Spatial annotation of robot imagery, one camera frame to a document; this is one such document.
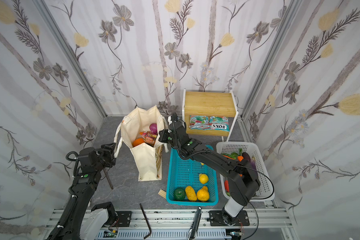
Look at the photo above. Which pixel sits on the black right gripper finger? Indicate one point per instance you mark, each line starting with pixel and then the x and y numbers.
pixel 164 132
pixel 163 138

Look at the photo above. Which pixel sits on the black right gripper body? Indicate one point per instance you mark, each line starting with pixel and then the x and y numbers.
pixel 174 128

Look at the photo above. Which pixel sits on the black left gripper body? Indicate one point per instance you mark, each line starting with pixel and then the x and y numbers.
pixel 108 153

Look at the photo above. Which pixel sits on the purple onion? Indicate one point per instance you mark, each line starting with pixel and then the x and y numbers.
pixel 153 128

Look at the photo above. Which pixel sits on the orange pink snack bag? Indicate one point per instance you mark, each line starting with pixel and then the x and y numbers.
pixel 149 137

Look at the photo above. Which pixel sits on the cream canvas grocery bag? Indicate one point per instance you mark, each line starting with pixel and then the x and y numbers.
pixel 147 157

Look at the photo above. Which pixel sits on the round orange tomato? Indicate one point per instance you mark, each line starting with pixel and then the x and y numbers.
pixel 137 142

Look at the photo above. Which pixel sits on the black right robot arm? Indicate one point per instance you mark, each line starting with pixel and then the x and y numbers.
pixel 243 179

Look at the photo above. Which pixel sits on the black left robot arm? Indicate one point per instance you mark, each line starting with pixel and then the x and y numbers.
pixel 71 225

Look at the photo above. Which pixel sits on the Fox's candy bag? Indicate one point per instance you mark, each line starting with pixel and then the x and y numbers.
pixel 209 123

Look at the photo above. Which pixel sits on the black hex key on floor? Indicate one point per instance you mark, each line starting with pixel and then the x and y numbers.
pixel 106 172

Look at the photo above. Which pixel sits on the white wooden two-tier shelf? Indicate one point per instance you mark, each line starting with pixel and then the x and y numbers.
pixel 209 104

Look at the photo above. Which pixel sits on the teal plastic basket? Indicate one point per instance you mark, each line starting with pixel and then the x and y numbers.
pixel 183 173

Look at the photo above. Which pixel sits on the yellow lemon lower right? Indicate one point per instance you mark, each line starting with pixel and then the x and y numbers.
pixel 203 178

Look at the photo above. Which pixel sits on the small wooden block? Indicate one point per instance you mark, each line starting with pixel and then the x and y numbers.
pixel 162 193

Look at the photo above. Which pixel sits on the green bell pepper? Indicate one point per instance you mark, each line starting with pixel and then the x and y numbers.
pixel 179 194

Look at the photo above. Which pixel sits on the yellow corn cob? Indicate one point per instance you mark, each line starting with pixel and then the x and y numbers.
pixel 191 194

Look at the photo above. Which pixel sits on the yellow gourd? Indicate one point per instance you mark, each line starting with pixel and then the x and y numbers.
pixel 203 194

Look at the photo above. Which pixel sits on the orange carrot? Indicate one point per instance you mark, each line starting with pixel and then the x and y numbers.
pixel 234 157

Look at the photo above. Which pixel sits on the red tomato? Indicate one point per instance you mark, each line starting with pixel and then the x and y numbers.
pixel 226 185

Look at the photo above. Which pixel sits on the purple eggplant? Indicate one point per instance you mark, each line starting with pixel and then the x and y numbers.
pixel 247 158

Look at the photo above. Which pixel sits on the black metal cylinder tool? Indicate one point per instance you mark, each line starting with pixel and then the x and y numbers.
pixel 195 225

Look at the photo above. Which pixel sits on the white plastic basket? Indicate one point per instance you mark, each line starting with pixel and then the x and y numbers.
pixel 266 191

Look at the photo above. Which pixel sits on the black hex key on rail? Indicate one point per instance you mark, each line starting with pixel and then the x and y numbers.
pixel 147 222

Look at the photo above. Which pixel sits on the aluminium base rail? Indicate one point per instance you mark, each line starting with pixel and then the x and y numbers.
pixel 256 224

